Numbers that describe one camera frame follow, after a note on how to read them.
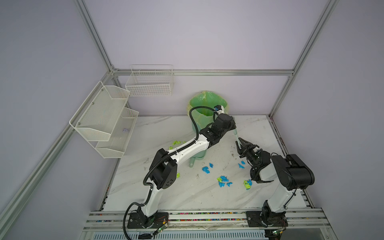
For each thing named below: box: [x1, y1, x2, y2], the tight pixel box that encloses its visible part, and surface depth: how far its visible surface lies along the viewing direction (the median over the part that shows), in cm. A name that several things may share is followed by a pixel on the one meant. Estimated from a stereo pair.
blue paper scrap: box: [202, 166, 210, 174], surface depth 92 cm
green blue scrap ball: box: [243, 179, 253, 190], surface depth 85 cm
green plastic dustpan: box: [189, 149, 207, 168], surface depth 96 cm
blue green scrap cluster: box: [217, 175, 233, 188], surface depth 88 cm
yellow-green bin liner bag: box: [188, 91, 229, 131], surface depth 100 cm
